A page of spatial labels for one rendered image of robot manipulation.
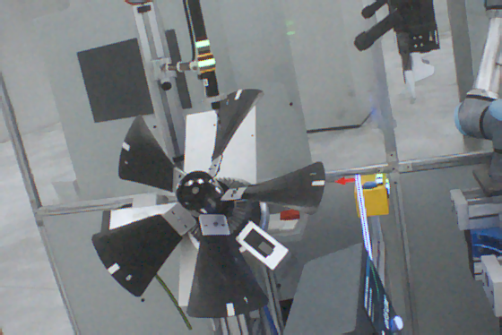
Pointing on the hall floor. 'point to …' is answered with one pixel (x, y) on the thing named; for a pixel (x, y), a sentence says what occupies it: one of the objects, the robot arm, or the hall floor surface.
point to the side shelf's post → (273, 296)
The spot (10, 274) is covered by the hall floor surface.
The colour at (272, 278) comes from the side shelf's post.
